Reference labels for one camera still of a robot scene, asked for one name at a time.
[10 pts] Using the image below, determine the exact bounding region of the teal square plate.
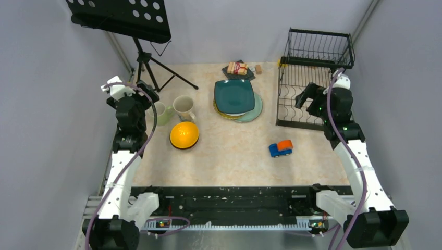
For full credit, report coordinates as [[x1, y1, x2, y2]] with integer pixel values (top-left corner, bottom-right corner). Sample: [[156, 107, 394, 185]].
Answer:
[[214, 80, 255, 114]]

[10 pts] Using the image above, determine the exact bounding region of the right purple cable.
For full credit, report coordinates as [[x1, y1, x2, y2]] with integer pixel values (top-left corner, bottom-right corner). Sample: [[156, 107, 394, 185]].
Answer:
[[285, 67, 369, 250]]

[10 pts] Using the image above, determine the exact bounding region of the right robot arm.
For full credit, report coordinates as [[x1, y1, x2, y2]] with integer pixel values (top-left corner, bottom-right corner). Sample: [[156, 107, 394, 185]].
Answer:
[[296, 82, 409, 249]]

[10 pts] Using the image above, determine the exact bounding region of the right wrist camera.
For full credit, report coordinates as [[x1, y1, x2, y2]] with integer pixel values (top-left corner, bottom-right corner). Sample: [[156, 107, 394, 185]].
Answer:
[[323, 71, 351, 95]]

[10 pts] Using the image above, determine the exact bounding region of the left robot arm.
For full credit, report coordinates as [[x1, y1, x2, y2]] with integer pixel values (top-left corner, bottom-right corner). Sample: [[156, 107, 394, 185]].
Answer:
[[82, 76, 167, 249]]

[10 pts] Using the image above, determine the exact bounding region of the light green round plate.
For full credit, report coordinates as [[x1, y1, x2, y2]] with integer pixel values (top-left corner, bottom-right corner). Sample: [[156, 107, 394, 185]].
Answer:
[[234, 92, 263, 123]]

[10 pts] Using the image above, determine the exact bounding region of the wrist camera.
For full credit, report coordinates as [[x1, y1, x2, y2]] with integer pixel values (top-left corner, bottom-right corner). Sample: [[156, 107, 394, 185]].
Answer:
[[323, 71, 351, 95], [101, 76, 136, 101]]

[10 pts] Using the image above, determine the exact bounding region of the beige mug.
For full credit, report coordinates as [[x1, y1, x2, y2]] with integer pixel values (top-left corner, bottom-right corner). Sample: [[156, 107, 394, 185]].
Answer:
[[173, 95, 196, 123]]

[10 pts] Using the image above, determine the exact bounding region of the yellow bowl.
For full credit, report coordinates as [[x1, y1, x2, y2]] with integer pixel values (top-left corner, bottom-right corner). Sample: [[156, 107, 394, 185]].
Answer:
[[169, 121, 200, 150]]

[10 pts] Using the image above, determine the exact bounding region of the black music stand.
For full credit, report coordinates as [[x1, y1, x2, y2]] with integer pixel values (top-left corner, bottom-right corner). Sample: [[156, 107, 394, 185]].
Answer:
[[66, 0, 199, 92]]

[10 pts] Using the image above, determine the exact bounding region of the wooden blocks stack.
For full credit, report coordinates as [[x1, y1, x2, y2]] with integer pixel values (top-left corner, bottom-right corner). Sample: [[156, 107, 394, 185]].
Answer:
[[227, 62, 248, 76]]

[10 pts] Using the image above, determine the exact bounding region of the black wire dish rack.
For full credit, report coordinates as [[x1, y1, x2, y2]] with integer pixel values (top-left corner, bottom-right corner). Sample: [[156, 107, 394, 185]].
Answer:
[[276, 28, 355, 131]]

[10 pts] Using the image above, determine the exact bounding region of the blue orange toy car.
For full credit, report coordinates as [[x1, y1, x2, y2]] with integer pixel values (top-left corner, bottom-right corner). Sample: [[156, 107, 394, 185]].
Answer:
[[268, 139, 293, 158]]

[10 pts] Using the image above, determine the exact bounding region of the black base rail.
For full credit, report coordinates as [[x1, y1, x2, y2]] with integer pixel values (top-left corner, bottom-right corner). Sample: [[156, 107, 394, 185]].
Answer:
[[82, 185, 395, 236]]

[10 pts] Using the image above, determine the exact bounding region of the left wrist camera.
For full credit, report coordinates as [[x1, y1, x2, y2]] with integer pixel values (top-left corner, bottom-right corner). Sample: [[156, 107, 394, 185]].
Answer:
[[101, 76, 136, 101]]

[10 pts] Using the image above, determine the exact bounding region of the light green mug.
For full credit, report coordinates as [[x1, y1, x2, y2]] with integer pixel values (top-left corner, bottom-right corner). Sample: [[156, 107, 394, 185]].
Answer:
[[154, 102, 174, 126]]

